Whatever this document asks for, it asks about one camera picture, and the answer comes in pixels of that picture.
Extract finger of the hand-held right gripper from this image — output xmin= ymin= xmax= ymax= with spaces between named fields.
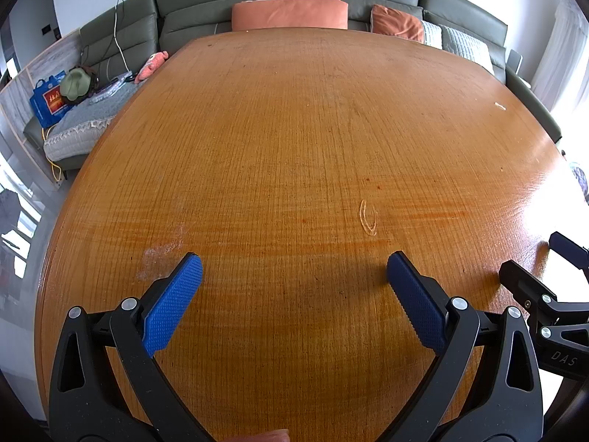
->
xmin=549 ymin=231 xmax=589 ymax=281
xmin=499 ymin=259 xmax=589 ymax=327

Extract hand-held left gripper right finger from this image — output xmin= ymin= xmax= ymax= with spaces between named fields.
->
xmin=382 ymin=251 xmax=544 ymax=442

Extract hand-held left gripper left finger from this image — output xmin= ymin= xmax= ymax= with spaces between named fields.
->
xmin=48 ymin=252 xmax=210 ymax=442

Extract person's left hand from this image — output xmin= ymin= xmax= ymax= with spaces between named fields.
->
xmin=239 ymin=429 xmax=292 ymax=442

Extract pale rubber band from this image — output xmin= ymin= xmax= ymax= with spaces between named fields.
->
xmin=359 ymin=199 xmax=379 ymax=233

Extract white curtain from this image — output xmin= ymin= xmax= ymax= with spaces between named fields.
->
xmin=531 ymin=0 xmax=587 ymax=111

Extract grey quilted sofa cover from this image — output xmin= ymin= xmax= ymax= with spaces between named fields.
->
xmin=43 ymin=71 xmax=148 ymax=163

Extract large grey quilted cushion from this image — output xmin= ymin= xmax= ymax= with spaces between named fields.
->
xmin=439 ymin=25 xmax=495 ymax=74

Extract pink plush toy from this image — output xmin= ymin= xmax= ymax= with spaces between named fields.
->
xmin=134 ymin=52 xmax=169 ymax=84

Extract blue shopping bag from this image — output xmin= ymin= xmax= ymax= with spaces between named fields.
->
xmin=30 ymin=70 xmax=72 ymax=129

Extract green hat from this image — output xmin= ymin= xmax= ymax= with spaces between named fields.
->
xmin=60 ymin=67 xmax=95 ymax=101

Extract small grey quilted cushion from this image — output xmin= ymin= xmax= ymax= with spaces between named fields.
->
xmin=421 ymin=21 xmax=443 ymax=49

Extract square orange cushion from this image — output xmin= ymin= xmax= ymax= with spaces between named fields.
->
xmin=370 ymin=4 xmax=425 ymax=43

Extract wide orange cushion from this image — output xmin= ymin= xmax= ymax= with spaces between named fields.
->
xmin=231 ymin=0 xmax=349 ymax=32

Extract yellow cable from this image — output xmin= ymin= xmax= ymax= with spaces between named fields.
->
xmin=40 ymin=124 xmax=63 ymax=182

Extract white charging cable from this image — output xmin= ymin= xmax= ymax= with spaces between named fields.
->
xmin=113 ymin=0 xmax=136 ymax=79

